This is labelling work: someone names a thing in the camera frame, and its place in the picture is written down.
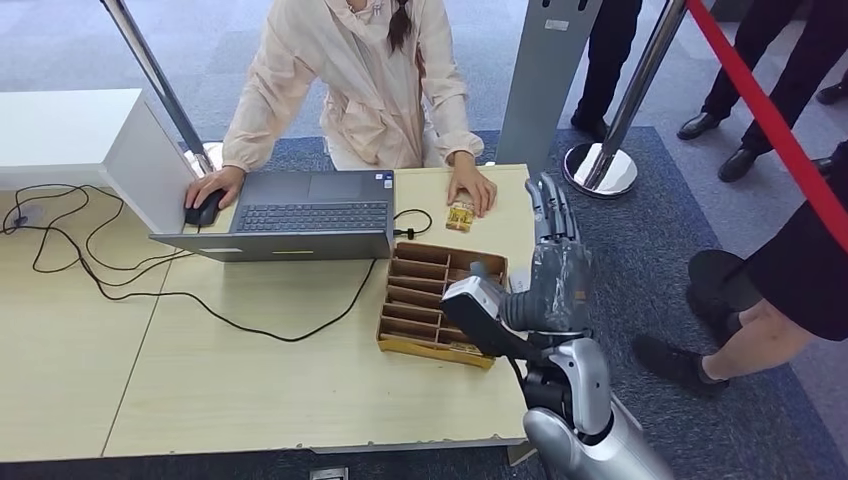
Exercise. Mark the clear plastic film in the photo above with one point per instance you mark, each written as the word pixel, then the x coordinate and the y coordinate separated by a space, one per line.
pixel 570 285

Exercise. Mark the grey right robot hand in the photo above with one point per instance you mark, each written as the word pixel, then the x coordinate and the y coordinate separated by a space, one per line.
pixel 563 278

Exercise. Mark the chrome stanchion post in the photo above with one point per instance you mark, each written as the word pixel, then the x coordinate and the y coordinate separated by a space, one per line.
pixel 152 66
pixel 639 79

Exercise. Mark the grey metal kiosk column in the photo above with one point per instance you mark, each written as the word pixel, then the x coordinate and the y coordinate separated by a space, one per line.
pixel 543 86

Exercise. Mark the person's left hand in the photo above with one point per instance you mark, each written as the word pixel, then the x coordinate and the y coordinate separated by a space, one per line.
pixel 474 182

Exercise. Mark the person's right hand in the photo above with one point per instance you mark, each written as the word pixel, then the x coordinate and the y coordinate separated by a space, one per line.
pixel 218 180

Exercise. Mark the grey laptop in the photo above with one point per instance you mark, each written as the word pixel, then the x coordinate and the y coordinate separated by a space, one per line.
pixel 311 215

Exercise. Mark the person's right forearm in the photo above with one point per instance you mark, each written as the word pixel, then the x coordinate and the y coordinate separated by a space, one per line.
pixel 250 139

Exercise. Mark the cardboard divider box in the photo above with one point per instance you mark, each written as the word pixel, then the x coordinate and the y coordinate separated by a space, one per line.
pixel 417 291

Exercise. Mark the yellow brown ID card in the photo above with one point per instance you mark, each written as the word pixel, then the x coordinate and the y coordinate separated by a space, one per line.
pixel 460 222

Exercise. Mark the black computer mouse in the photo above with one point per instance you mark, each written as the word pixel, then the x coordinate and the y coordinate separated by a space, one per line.
pixel 204 215

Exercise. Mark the grey floor socket box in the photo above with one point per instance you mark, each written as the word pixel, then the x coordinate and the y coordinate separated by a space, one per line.
pixel 328 474

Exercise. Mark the wrist camera with black bracket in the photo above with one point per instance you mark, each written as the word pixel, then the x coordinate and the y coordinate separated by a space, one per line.
pixel 474 295

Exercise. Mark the person's left forearm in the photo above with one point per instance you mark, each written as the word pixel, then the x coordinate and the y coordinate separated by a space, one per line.
pixel 457 132

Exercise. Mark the person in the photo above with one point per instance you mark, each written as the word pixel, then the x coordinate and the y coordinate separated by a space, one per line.
pixel 606 60
pixel 371 79
pixel 833 93
pixel 795 53
pixel 795 278

